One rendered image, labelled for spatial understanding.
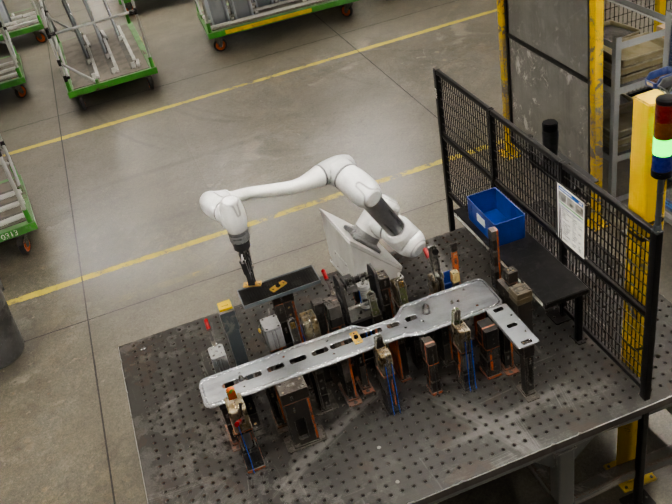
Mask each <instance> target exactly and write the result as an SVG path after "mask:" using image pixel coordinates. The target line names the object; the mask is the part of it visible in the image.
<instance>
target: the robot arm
mask: <svg viewBox="0 0 672 504"><path fill-rule="evenodd" d="M328 184H330V185H332V186H334V187H336V188H337V189H338V190H339V191H340V192H341V193H342V194H343V195H344V196H345V197H346V198H347V199H348V200H350V201H351V202H352V203H353V204H355V205H356V206H358V207H360V208H364V211H363V212H362V214H361V215H360V217H359V219H358V221H357V222H356V224H355V225H354V226H349V225H346V224H345V225H344V227H343V228H344V229H345V230H346V231H347V232H349V234H350V235H351V236H352V237H353V239H354V240H355V241H357V242H359V243H361V244H363V245H365V246H367V247H369V248H371V249H372V250H374V251H376V252H377V253H379V254H380V253H381V250H380V249H379V248H378V246H377V244H378V242H379V240H380V239H381V238H382V239H383V240H384V241H385V242H386V243H387V244H388V245H389V246H390V247H391V248H393V249H394V250H395V251H396V252H398V253H399V254H401V255H402V256H405V257H411V258H413V257H416V256H418V255H420V254H421V253H422V251H423V248H425V245H426V244H425V243H426V241H425V238H424V235H423V233H422V232H421V231H420V230H419V229H418V228H417V227H416V226H415V225H414V224H413V223H412V222H410V221H409V220H408V219H407V218H406V217H404V216H401V215H400V214H399V211H400V207H399V204H398V202H397V201H396V200H395V199H393V198H391V197H389V196H387V195H385V194H382V192H381V189H380V186H379V185H378V183H377V182H376V181H375V180H374V179H373V178H372V177H371V176H370V175H368V174H367V173H366V172H365V171H363V170H362V169H360V168H358V167H356V163H355V161H354V159H353V158H352V157H351V156H350V155H346V154H343V155H336V156H333V157H330V158H328V159H326V160H324V161H322V162H320V163H319V164H317V165H316V166H314V167H313V168H311V169H310V170H309V171H307V172H306V173H305V174H303V175H302V176H300V177H299V178H297V179H294V180H291V181H286V182H280V183H273V184H266V185H259V186H253V187H246V188H242V189H238V190H234V191H228V190H220V191H207V192H205V193H203V194H202V195H201V197H200V200H199V202H200V206H201V209H202V211H203V212H204V213H205V214H206V215H207V216H209V217H210V218H212V219H214V220H216V221H218V222H219V223H220V224H221V225H222V226H223V227H224V228H225V229H226V230H227V234H228V236H229V240H230V242H231V243H232V244H233V248H234V250H235V251H237V252H239V257H240V260H239V263H240V264H241V267H242V270H243V273H244V276H246V278H247V282H248V285H249V286H251V285H255V282H256V279H255V276H254V272H253V268H254V266H252V264H253V263H252V260H251V255H250V250H249V248H250V241H249V239H250V234H249V231H248V227H247V216H246V212H245V209H244V206H243V204H242V201H245V200H248V199H255V198H265V197H275V196H285V195H291V194H296V193H300V192H304V191H307V190H310V189H314V188H317V187H322V186H325V185H328Z"/></svg>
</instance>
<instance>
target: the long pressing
mask: <svg viewBox="0 0 672 504"><path fill-rule="evenodd" d="M463 289H465V290H463ZM451 300H453V304H451V302H450V301H451ZM457 300H459V302H457ZM425 303H427V304H428V305H429V307H430V314H428V315H425V314H423V309H422V307H423V304H425ZM501 304H502V299H501V298H500V297H499V296H498V295H497V294H496V293H495V292H494V290H493V289H492V288H491V287H490V286H489V285H488V284H487V283H486V282H485V281H484V280H483V279H481V278H476V279H473V280H470V281H467V282H464V283H462V284H459V285H456V286H453V287H451V288H448V289H445V290H442V291H439V292H437V293H434V294H431V295H428V296H426V297H423V298H420V299H417V300H414V301H412V302H409V303H406V304H404V305H402V306H401V307H400V308H399V310H398V312H397V313H396V315H395V316H394V317H393V318H391V319H388V320H385V321H382V322H380V323H377V324H374V325H371V326H368V327H362V326H356V325H350V326H347V327H344V328H341V329H339V330H336V331H333V332H330V333H327V334H325V335H322V336H319V337H316V338H314V339H311V340H308V341H305V342H303V343H300V344H297V345H294V346H291V347H289V348H286V349H283V350H280V351H278V352H275V353H272V354H269V355H266V356H264V357H261V358H258V359H255V360H253V361H250V362H247V363H244V364H241V365H239V366H236V367H233V368H230V369H228V370H225V371H222V372H219V373H216V374H214V375H211V376H208V377H205V378H203V379H202V380H201V381H200V383H199V389H200V393H201V396H202V399H203V402H204V405H205V407H207V408H215V407H218V406H221V405H224V404H225V402H224V398H225V397H228V396H227V393H226V388H225V389H224V388H223V387H222V385H224V384H226V383H229V382H232V381H235V380H238V382H239V383H238V384H236V385H233V387H234V389H235V392H236V393H241V395H242V398H243V397H245V396H248V395H251V394H253V393H256V392H259V391H262V390H264V389H267V388H270V387H272V386H275V384H278V383H280V382H283V381H286V380H289V379H291V378H294V377H297V376H299V375H305V374H308V373H310V372H313V371H316V370H319V369H321V368H324V367H327V366H330V365H332V364H335V363H338V362H340V361H343V360H346V359H349V358H351V357H354V356H357V355H359V354H362V353H365V352H368V351H370V350H373V349H374V339H373V337H374V335H375V334H373V335H370V336H368V337H365V338H362V340H363V342H362V343H360V344H357V345H355V343H354V342H351V343H348V344H346V345H343V346H340V347H338V348H335V349H331V347H330V346H331V345H334V344H336V343H339V342H342V341H345V340H347V339H350V338H351V337H350V335H349V333H351V332H354V331H357V332H358V334H359V335H361V334H364V333H367V332H369V331H372V330H375V329H378V328H380V329H381V330H382V331H381V332H379V333H380V334H381V335H382V337H383V342H384V343H385V344H386V345H387V344H389V343H392V342H395V341H397V340H400V339H403V338H406V337H414V336H423V335H426V334H428V333H431V332H434V331H436V330H439V329H442V328H444V327H447V326H450V325H451V310H452V309H453V308H454V307H459V309H460V310H461V319H462V320H466V319H469V318H472V317H474V316H477V315H480V314H482V313H485V312H487V310H488V309H490V308H493V307H496V306H498V305H501ZM476 305H478V306H476ZM411 316H416V317H417V318H416V319H414V320H412V321H409V322H407V321H406V320H405V319H406V318H408V317H411ZM422 321H424V322H422ZM394 322H398V323H399V325H398V326H395V327H392V328H388V327H387V325H389V324H391V323H394ZM405 327H407V328H405ZM351 339H352V338H351ZM323 348H327V349H328V351H327V352H324V353H321V354H318V355H316V356H313V355H312V352H314V351H317V350H320V349H323ZM333 353H335V354H333ZM283 356H285V357H283ZM301 356H306V359H305V360H302V361H299V362H296V363H294V364H291V363H290V360H292V359H295V358H298V357H301ZM279 364H283V365H284V367H283V368H280V369H277V370H274V371H272V372H268V368H270V367H273V366H276V365H279ZM239 372H240V373H239ZM257 372H261V374H262V375H261V376H258V377H255V378H252V379H250V380H246V379H245V377H246V376H248V375H251V374H254V373H257ZM239 375H242V376H243V378H244V379H245V380H244V381H241V382H240V381H239V378H238V376H239ZM244 386H245V387H244Z"/></svg>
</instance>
